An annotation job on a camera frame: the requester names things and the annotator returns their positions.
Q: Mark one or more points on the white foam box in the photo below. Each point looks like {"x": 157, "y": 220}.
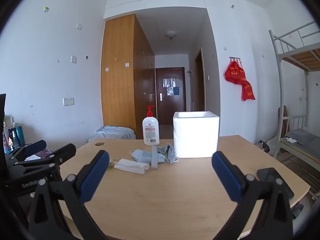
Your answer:
{"x": 195, "y": 137}

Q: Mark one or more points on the black smartphone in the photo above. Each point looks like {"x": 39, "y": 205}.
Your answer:
{"x": 268, "y": 175}

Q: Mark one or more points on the white tissue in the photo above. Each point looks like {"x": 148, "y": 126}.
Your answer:
{"x": 130, "y": 165}

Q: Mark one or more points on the white crumpled cloth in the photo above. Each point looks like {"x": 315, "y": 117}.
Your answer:
{"x": 291, "y": 140}

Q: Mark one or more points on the metal wall hook rack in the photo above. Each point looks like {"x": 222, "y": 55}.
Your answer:
{"x": 235, "y": 58}

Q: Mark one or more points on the white pump lotion bottle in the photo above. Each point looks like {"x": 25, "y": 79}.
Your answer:
{"x": 150, "y": 130}

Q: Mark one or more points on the light blue bedding pile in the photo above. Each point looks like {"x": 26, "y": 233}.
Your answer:
{"x": 112, "y": 132}

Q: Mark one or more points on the wooden wardrobe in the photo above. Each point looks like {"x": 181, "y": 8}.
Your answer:
{"x": 117, "y": 80}

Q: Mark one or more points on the white wall switch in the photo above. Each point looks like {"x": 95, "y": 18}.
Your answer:
{"x": 79, "y": 26}
{"x": 73, "y": 59}

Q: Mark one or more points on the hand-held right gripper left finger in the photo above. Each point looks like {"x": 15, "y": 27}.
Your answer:
{"x": 95, "y": 177}

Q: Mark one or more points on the purple printed cloth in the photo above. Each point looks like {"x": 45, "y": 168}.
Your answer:
{"x": 44, "y": 152}

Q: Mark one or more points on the red cloth bag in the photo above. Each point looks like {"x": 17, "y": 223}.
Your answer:
{"x": 230, "y": 72}
{"x": 248, "y": 92}
{"x": 242, "y": 75}

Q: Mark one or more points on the metal bunk bed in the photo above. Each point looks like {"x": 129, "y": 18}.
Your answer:
{"x": 308, "y": 57}

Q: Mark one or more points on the brown side door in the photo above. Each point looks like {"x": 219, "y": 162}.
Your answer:
{"x": 200, "y": 85}

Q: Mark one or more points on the black bag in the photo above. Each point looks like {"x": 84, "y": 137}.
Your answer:
{"x": 265, "y": 147}

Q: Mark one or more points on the grey blanket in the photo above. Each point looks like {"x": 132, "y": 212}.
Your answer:
{"x": 303, "y": 136}

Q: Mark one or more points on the blue door notice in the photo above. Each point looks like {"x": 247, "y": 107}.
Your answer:
{"x": 176, "y": 91}

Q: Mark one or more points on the dark brown entrance door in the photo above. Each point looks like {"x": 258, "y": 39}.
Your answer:
{"x": 172, "y": 110}

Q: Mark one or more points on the translucent white silicone strip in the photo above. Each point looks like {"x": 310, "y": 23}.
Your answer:
{"x": 154, "y": 157}

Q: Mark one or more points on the grey slipper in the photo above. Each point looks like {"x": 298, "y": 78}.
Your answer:
{"x": 297, "y": 210}

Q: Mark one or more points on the leaning wooden board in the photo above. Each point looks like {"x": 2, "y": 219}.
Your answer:
{"x": 283, "y": 122}

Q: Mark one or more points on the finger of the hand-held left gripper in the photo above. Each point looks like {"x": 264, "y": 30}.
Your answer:
{"x": 65, "y": 152}
{"x": 37, "y": 146}

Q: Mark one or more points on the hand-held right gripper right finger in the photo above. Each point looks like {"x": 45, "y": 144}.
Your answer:
{"x": 226, "y": 177}

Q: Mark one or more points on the round ceiling lamp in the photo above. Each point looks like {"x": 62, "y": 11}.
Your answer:
{"x": 170, "y": 34}

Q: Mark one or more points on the white wall socket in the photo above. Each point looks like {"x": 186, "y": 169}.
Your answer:
{"x": 71, "y": 101}
{"x": 65, "y": 101}

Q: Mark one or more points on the black monitor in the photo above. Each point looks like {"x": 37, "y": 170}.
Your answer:
{"x": 2, "y": 130}

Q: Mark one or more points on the pale grey-blue face mask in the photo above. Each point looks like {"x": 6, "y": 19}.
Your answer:
{"x": 170, "y": 152}

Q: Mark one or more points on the white door notice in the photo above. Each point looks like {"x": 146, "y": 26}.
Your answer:
{"x": 168, "y": 82}

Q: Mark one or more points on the teal bottle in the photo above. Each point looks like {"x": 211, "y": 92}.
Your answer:
{"x": 18, "y": 136}

